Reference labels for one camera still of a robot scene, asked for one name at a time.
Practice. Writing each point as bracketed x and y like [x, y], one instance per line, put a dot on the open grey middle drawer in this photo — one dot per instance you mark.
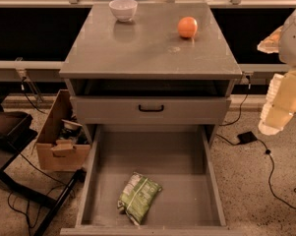
[177, 158]

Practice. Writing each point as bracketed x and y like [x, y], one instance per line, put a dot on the green jalapeno chip bag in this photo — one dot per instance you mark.
[137, 197]

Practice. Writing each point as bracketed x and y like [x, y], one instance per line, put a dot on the brown cardboard box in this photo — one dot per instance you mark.
[54, 155]

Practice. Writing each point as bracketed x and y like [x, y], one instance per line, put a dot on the black drawer handle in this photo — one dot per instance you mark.
[142, 108]

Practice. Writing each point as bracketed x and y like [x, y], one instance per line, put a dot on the black table frame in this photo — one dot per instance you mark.
[15, 136]

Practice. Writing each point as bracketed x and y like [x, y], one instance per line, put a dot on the black power adapter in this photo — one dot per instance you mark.
[247, 137]

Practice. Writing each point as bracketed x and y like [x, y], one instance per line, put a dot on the orange fruit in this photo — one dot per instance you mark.
[187, 27]

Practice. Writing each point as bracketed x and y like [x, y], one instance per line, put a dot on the closed grey upper drawer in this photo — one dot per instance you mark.
[124, 110]

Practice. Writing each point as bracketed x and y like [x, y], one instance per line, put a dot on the grey drawer cabinet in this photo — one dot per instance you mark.
[148, 58]

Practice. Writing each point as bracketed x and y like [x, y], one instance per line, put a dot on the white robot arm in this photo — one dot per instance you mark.
[280, 104]

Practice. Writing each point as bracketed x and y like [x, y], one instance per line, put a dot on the white ceramic bowl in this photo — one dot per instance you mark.
[123, 10]

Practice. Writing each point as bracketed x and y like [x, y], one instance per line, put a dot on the white cup in box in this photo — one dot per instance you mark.
[70, 125]

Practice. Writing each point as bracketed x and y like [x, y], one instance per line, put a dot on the metal window rail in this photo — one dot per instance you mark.
[36, 71]

